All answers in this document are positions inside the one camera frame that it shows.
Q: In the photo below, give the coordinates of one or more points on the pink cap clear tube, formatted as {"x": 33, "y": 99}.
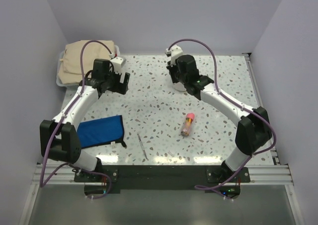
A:
{"x": 187, "y": 125}

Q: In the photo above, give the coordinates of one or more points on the aluminium frame rail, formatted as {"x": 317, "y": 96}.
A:
{"x": 251, "y": 175}

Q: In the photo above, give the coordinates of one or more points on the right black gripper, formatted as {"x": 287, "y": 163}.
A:
{"x": 171, "y": 69}

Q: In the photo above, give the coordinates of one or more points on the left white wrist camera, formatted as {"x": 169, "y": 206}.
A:
{"x": 118, "y": 63}

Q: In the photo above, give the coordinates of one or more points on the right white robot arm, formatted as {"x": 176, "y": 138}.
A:
{"x": 253, "y": 127}

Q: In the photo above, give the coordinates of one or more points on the beige folded cloth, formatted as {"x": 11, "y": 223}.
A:
{"x": 109, "y": 45}

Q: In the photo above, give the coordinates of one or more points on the small clear plastic piece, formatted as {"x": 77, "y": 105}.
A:
{"x": 171, "y": 152}

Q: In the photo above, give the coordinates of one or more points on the round white divided organizer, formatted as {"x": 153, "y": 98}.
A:
{"x": 179, "y": 87}

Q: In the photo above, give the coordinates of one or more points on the blue fabric pouch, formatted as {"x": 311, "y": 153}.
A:
{"x": 104, "y": 131}

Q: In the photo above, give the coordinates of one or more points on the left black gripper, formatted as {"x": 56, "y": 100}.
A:
{"x": 119, "y": 87}

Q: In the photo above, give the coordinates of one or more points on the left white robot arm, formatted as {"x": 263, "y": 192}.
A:
{"x": 58, "y": 137}

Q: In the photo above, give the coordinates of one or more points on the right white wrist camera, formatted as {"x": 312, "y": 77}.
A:
{"x": 174, "y": 53}

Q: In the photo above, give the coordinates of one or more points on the thin metal craft knife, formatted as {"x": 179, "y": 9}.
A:
{"x": 142, "y": 146}

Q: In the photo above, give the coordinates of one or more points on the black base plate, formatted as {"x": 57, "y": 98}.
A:
{"x": 155, "y": 177}

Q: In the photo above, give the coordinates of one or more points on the white plastic basket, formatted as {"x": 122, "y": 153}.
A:
{"x": 71, "y": 67}

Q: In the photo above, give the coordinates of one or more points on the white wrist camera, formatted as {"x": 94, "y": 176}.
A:
{"x": 118, "y": 63}
{"x": 174, "y": 53}

